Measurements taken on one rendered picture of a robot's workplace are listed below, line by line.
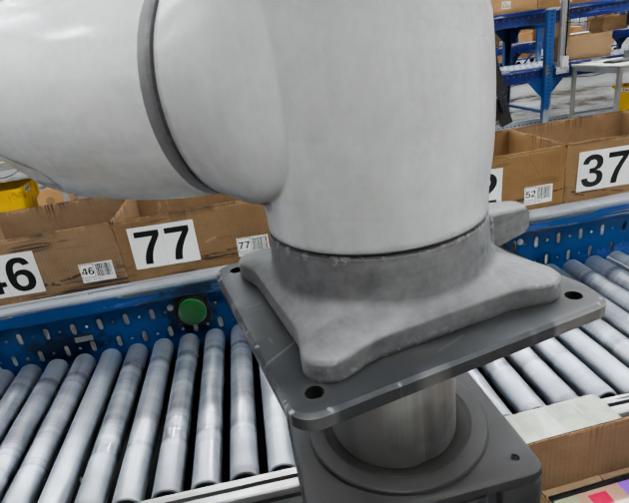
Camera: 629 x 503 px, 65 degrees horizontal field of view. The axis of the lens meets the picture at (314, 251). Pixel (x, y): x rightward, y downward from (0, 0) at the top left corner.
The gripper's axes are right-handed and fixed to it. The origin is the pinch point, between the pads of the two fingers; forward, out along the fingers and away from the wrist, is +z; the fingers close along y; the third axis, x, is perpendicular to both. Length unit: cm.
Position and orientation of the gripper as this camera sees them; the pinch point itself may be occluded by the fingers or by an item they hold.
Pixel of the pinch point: (496, 111)
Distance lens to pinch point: 135.3
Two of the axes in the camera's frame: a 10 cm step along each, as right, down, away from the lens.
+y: 1.5, 3.7, -9.2
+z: 4.6, 8.0, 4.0
